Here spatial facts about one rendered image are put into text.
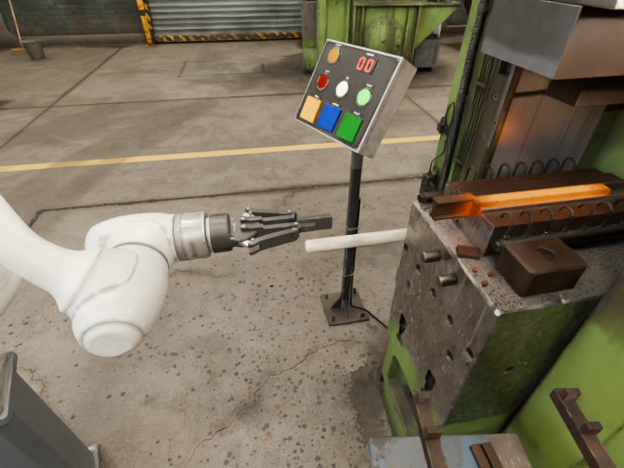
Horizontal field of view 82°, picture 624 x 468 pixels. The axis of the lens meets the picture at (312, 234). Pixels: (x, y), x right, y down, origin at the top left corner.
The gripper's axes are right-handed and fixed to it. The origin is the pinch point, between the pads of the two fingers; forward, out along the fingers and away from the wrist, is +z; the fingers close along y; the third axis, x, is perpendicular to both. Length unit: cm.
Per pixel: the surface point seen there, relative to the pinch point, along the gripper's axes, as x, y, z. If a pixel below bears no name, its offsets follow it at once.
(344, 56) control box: 17, -62, 22
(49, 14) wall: -45, -804, -352
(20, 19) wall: -51, -805, -405
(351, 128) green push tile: 1.5, -42.5, 19.5
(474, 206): 0.9, 1.8, 33.5
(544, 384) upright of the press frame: -35, 24, 49
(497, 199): 1.2, 0.5, 39.7
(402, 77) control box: 15, -43, 33
